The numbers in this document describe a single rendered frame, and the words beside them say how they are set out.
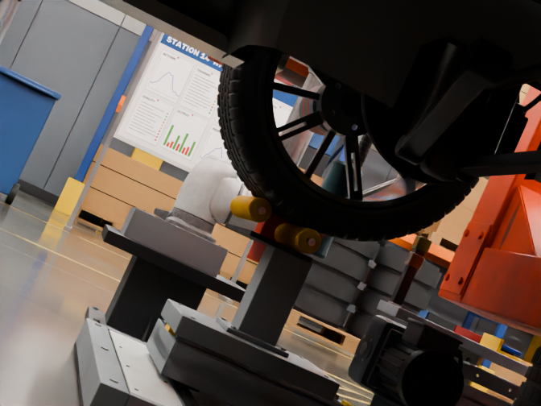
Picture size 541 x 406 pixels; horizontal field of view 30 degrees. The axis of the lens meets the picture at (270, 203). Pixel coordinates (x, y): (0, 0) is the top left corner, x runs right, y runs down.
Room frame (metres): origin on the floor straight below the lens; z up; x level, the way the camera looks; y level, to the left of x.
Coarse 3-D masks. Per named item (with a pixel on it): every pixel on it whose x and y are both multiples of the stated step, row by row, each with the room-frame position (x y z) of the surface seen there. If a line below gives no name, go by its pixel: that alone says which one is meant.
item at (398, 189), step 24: (312, 72) 2.48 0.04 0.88; (312, 96) 2.48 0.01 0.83; (336, 96) 2.46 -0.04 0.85; (312, 120) 2.48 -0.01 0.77; (336, 120) 2.46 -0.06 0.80; (360, 120) 2.47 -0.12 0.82; (312, 168) 2.49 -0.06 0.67; (360, 168) 2.51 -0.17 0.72; (360, 192) 2.52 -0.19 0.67; (384, 192) 2.52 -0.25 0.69; (408, 192) 2.37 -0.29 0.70
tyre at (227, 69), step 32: (224, 64) 2.42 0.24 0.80; (256, 64) 2.25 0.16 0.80; (224, 96) 2.36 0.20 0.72; (256, 96) 2.26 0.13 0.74; (224, 128) 2.39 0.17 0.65; (256, 128) 2.26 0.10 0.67; (256, 160) 2.27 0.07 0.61; (256, 192) 2.40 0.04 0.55; (288, 192) 2.29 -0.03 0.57; (448, 192) 2.36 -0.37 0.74; (320, 224) 2.31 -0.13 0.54; (352, 224) 2.32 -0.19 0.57; (384, 224) 2.34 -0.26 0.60; (416, 224) 2.35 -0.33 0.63
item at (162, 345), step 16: (160, 320) 2.53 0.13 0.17; (160, 336) 2.41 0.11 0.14; (176, 336) 2.28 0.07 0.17; (160, 352) 2.32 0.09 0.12; (176, 352) 2.21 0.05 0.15; (192, 352) 2.21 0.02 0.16; (208, 352) 2.29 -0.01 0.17; (160, 368) 2.23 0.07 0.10; (176, 368) 2.21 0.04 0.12; (192, 368) 2.22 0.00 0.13; (208, 368) 2.22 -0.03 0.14; (224, 368) 2.23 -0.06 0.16; (240, 368) 2.29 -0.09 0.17; (192, 384) 2.22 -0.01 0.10; (208, 384) 2.23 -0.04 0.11; (224, 384) 2.23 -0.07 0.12; (240, 384) 2.24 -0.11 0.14; (256, 384) 2.25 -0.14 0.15; (272, 384) 2.25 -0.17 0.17; (288, 384) 2.33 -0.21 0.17; (224, 400) 2.24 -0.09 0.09; (240, 400) 2.24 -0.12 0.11; (256, 400) 2.25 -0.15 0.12; (272, 400) 2.26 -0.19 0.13; (288, 400) 2.26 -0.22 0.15; (304, 400) 2.27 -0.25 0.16; (320, 400) 2.35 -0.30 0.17; (336, 400) 2.55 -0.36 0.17
